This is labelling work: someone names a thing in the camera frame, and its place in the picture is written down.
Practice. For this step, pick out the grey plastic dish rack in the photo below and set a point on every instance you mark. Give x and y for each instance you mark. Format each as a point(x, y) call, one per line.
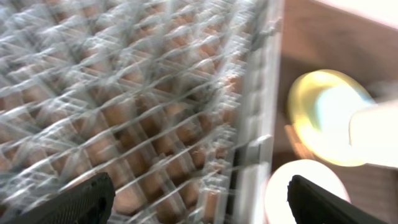
point(174, 100)

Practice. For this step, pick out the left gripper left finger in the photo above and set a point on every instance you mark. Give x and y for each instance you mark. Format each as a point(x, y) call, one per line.
point(89, 202)

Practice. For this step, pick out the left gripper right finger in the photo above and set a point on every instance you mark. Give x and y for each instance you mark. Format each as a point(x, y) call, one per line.
point(312, 204)

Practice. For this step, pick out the brown serving tray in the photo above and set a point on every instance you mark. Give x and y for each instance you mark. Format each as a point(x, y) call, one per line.
point(372, 189)

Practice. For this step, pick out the yellow round plate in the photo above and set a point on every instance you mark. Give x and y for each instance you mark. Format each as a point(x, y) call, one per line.
point(301, 109)

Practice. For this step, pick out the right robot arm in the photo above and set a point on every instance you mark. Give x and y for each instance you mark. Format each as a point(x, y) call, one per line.
point(373, 134)

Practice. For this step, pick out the pink bowl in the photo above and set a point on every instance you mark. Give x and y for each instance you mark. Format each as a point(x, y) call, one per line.
point(276, 206)

